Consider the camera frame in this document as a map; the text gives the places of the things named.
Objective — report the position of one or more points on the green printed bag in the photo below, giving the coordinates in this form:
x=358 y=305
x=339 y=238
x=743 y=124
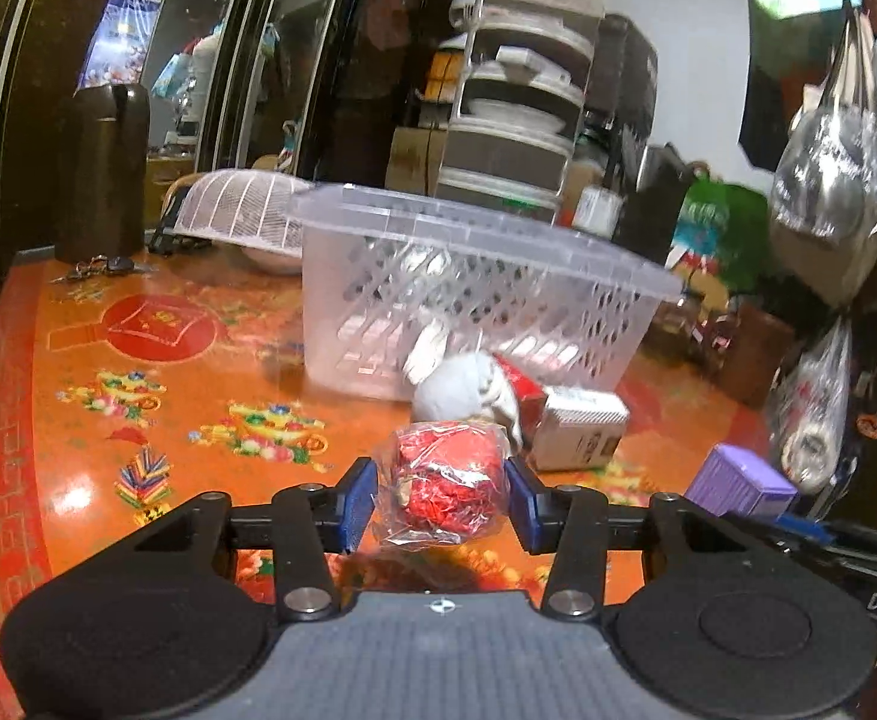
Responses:
x=727 y=232

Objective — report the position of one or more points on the clear plastic basket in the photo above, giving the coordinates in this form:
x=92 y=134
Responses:
x=483 y=277

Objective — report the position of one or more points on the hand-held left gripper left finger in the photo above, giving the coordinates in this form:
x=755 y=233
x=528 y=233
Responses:
x=356 y=504

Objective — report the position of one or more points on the red mesh ball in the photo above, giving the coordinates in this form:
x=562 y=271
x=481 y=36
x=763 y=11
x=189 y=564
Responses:
x=450 y=480

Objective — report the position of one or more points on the yellow box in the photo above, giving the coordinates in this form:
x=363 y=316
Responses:
x=442 y=75

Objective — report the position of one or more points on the black appliance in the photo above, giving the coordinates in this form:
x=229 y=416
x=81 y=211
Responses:
x=626 y=82

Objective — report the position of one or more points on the purple small box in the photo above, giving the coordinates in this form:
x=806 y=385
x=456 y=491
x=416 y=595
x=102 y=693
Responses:
x=738 y=481

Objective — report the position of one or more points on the white mesh food cover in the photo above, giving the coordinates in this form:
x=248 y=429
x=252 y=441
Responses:
x=240 y=210

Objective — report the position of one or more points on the brown cardboard box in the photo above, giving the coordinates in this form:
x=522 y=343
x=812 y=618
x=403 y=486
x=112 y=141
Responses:
x=412 y=161

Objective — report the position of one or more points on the small hanging plastic bag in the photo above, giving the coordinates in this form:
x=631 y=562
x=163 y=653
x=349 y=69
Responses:
x=813 y=412

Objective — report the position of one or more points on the white small box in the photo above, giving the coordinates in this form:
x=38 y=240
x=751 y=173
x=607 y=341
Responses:
x=577 y=427

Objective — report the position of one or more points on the bunch of keys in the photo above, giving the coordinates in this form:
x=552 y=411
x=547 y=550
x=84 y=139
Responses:
x=97 y=268

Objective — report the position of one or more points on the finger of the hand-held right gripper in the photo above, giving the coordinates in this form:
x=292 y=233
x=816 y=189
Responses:
x=806 y=531

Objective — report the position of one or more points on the blue printed hanging packet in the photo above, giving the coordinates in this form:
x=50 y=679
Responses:
x=120 y=34

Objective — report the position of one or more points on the red small box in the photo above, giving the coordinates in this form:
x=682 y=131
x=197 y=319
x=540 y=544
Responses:
x=522 y=388

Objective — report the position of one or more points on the tiered clear dish rack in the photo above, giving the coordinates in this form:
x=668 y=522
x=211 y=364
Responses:
x=517 y=90

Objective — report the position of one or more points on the grey white cloth ball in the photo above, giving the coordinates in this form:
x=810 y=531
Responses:
x=457 y=390

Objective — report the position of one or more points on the large hanging plastic bag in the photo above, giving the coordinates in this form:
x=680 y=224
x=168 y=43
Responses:
x=832 y=172

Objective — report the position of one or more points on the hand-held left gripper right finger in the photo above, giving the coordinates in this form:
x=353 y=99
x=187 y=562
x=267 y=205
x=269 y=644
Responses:
x=525 y=510

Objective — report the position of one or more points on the dark brown thermos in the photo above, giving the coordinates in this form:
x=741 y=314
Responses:
x=102 y=172

